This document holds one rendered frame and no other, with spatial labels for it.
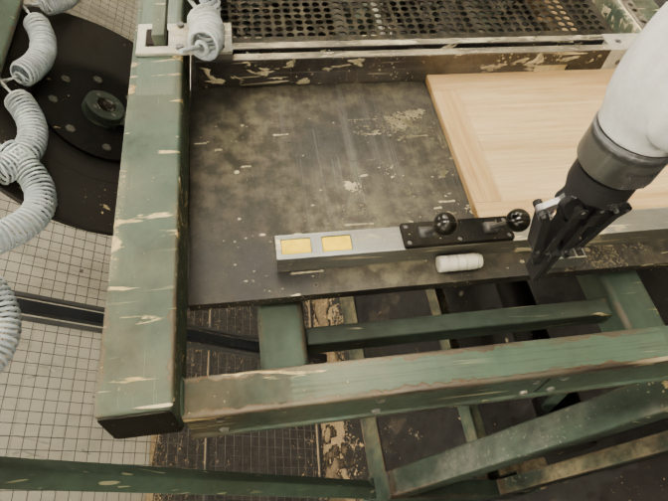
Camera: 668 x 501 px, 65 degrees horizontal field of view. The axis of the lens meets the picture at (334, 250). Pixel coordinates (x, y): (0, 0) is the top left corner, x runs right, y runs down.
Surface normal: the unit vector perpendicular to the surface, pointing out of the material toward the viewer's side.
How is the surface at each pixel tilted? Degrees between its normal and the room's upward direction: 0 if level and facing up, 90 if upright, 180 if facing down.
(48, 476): 97
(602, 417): 0
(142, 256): 55
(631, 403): 0
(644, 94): 44
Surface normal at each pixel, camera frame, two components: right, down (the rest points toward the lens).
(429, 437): -0.76, -0.25
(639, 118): -0.73, 0.59
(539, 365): 0.07, -0.55
